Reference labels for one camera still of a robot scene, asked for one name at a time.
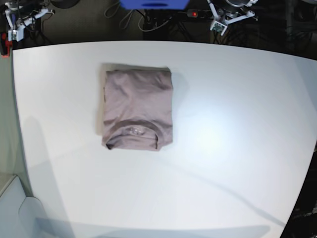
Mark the white looped cable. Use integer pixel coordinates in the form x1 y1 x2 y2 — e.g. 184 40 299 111
104 0 136 30

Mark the mauve pink t-shirt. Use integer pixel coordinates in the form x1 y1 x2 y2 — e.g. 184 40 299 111
100 63 173 151

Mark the red and black clamp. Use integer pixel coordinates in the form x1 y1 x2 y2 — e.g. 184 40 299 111
0 32 12 58

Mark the blue box at top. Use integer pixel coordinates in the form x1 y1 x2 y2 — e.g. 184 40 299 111
120 0 189 10

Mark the black power strip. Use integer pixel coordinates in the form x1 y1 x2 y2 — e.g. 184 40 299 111
186 9 213 19

